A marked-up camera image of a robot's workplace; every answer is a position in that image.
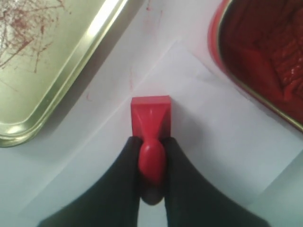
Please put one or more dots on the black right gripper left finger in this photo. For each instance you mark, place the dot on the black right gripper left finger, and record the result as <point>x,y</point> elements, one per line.
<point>113,201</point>

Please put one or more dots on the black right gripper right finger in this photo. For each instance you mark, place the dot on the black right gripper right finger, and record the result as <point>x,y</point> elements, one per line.
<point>191,201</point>

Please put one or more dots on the red rubber stamp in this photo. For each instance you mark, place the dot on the red rubber stamp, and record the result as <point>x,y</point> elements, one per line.
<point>151,122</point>

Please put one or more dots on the red ink pad tin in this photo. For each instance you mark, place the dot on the red ink pad tin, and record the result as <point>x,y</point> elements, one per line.
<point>258,44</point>

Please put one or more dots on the white paper sheet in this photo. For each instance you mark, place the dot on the white paper sheet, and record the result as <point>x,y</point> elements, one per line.
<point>242,148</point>

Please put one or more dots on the gold tin lid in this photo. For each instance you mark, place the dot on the gold tin lid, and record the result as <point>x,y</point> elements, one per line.
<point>44,45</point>

